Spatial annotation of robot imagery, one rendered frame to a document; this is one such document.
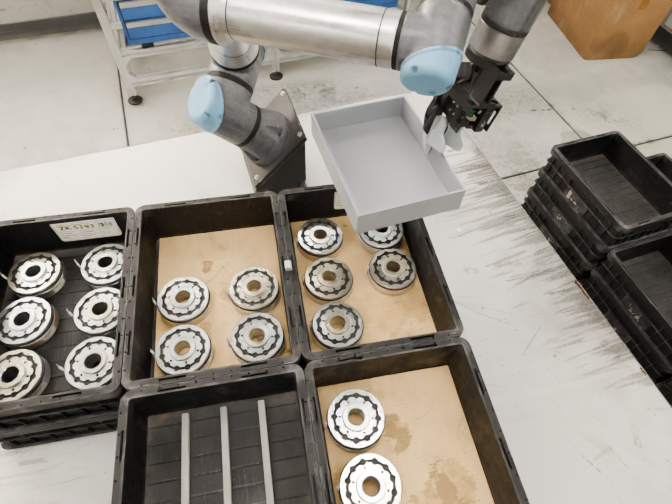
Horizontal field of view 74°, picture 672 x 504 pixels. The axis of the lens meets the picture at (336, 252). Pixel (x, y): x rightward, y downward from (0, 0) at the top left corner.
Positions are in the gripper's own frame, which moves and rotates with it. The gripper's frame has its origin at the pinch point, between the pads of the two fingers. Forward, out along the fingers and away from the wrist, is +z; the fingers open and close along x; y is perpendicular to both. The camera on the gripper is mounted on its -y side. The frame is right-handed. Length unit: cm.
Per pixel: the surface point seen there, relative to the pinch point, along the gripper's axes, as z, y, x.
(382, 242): 24.2, 3.6, -3.2
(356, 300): 29.6, 13.6, -12.8
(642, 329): 51, 36, 90
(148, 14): 70, -188, -24
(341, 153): 6.7, -6.9, -14.3
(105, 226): 34, -20, -58
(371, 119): 3.9, -13.6, -5.0
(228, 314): 36, 7, -38
